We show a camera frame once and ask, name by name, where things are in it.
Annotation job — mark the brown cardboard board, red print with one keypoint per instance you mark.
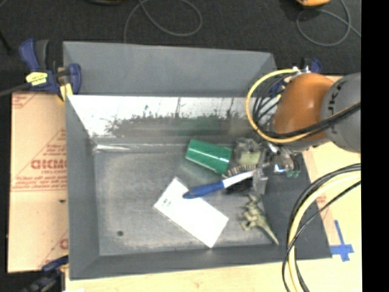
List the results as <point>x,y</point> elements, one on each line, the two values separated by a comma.
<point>36,178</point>

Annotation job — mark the white flat box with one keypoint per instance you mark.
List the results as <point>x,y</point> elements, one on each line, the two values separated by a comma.
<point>194,214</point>

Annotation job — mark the green toy dinosaur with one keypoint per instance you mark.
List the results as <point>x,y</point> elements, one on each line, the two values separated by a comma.
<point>256,217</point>

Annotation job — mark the pale green and grey toy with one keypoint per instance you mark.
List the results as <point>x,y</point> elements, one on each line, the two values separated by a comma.
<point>247,155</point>

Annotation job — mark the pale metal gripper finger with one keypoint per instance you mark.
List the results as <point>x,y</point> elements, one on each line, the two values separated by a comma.
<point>260,183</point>
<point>262,166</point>

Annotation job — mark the grey metal bin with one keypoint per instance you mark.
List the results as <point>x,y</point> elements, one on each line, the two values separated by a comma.
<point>136,193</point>

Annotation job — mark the blue and white brush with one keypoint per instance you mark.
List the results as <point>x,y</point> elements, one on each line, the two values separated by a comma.
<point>209,188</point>

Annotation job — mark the green plastic cup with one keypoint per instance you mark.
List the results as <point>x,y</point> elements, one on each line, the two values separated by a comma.
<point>209,155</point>

